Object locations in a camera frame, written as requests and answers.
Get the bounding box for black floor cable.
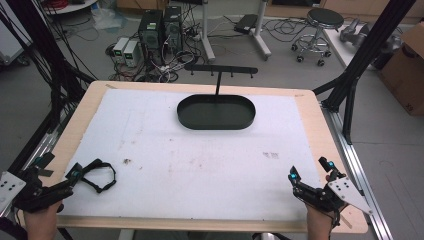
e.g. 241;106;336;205
261;16;313;44

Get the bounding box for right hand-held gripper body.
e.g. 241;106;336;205
292;175;374;217

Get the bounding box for clear plastic bag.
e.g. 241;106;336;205
90;4;129;32

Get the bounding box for round black stool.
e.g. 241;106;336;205
290;7;345;67

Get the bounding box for person's left hand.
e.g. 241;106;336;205
22;199;65;240

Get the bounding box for flat black box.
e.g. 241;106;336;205
233;13;259;35

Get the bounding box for white table mat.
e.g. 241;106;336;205
59;88;323;222

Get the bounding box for person's right hand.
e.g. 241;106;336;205
304;199;348;240

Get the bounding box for brown cardboard box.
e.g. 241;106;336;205
377;21;424;117

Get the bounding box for black metal frame stand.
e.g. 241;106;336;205
0;0;98;134
312;0;418;146

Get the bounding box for white bench power supply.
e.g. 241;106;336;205
122;40;140;68
112;36;130;65

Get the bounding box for electronic power supply units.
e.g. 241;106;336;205
105;19;204;83

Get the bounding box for aluminium rail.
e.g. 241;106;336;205
0;109;73;219
320;101;395;240

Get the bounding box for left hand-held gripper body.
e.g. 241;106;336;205
0;166;75;214

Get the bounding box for round white table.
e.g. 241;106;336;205
42;0;99;16

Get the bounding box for black computer tower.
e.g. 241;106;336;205
162;5;184;54
137;9;165;66

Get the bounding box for black strap loop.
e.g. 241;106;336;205
79;158;118;195

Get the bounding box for white desk leg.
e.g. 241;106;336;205
200;0;217;63
250;0;273;62

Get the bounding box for black hook stand with tray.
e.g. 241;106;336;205
176;63;260;131

